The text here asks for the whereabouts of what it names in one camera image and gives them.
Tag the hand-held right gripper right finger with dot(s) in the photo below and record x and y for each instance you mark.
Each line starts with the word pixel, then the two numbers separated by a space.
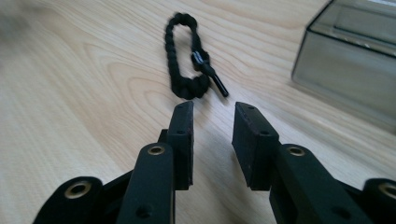
pixel 253 149

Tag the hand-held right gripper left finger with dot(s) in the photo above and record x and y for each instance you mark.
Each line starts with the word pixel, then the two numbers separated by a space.
pixel 182 149

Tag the clear grey plastic box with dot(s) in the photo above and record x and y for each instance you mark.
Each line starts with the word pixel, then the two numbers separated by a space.
pixel 351 56

